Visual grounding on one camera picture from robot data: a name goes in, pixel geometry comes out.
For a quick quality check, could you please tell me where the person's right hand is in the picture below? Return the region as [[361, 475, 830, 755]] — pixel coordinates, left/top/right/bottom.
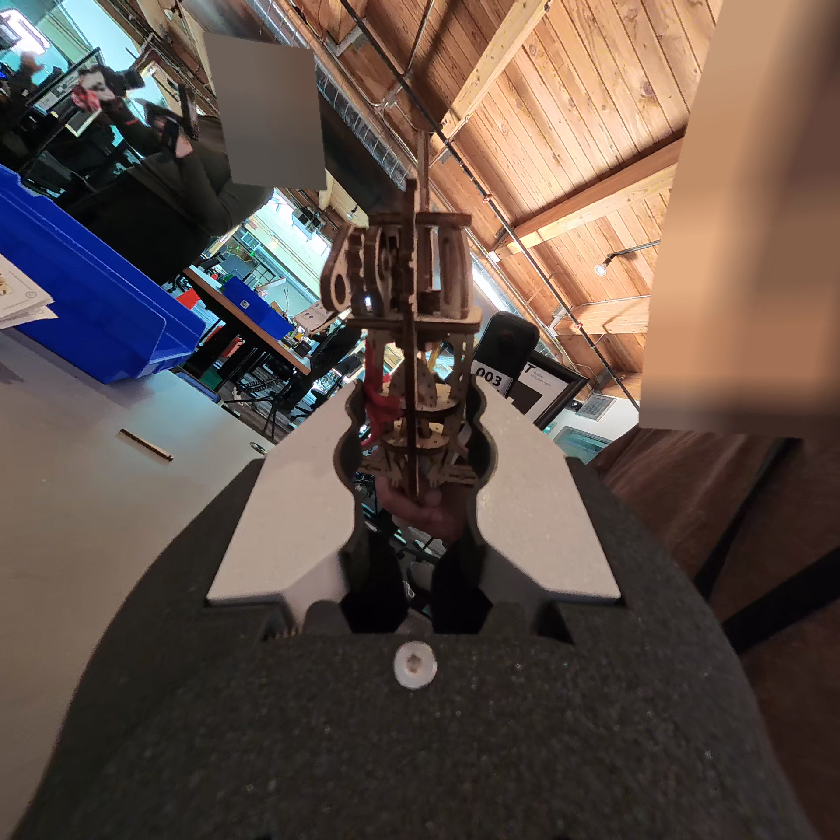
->
[[377, 472, 470, 542]]

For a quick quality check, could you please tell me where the wooden work table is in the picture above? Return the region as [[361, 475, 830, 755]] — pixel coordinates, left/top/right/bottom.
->
[[184, 266, 312, 376]]

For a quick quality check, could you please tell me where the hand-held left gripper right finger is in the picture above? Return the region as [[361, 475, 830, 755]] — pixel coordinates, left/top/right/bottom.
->
[[459, 381, 622, 631]]

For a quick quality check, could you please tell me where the wooden mechanical model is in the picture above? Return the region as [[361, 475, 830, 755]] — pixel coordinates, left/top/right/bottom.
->
[[319, 128, 483, 503]]

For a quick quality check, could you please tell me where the silver ventilation duct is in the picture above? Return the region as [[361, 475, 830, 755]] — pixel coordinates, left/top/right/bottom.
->
[[315, 66, 408, 191]]

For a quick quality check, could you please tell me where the small blue plastic bin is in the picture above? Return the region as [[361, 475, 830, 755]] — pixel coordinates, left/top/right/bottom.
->
[[223, 276, 293, 342]]

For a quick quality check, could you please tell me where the small wooden stick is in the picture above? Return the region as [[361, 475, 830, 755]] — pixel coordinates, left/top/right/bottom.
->
[[119, 428, 175, 462]]

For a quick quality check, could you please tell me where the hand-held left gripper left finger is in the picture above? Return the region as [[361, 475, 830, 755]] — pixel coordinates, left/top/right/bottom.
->
[[206, 384, 368, 624]]

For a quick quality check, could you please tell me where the white printed paper sheet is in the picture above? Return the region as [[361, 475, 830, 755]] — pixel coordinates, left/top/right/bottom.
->
[[0, 252, 59, 329]]

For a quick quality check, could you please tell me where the ceiling spot lamp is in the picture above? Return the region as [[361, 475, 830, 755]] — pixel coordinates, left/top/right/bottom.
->
[[592, 239, 660, 278]]

